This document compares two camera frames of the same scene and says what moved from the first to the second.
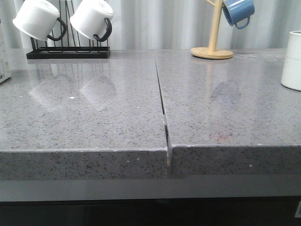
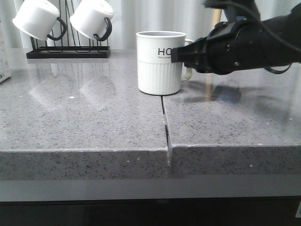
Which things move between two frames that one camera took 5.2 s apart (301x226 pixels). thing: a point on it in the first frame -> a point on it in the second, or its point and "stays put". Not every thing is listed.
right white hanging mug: [89, 17] stays put
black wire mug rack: [73, 49] stays put
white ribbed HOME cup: [291, 77] -> [157, 75]
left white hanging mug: [37, 19] stays put
